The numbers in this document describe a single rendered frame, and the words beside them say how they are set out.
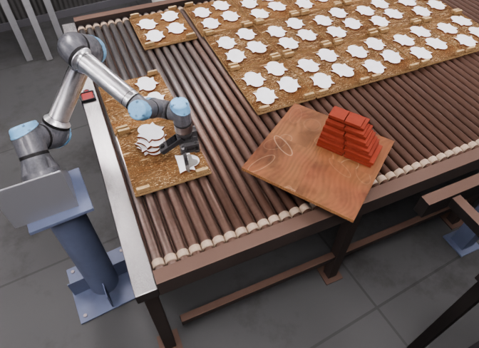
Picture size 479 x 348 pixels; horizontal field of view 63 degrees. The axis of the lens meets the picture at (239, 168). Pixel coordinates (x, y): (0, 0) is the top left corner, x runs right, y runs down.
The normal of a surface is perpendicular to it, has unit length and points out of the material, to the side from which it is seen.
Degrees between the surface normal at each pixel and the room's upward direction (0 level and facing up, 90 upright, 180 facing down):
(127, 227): 0
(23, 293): 0
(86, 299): 0
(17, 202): 90
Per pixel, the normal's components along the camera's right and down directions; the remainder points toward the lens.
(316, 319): 0.00, -0.65
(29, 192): 0.45, 0.68
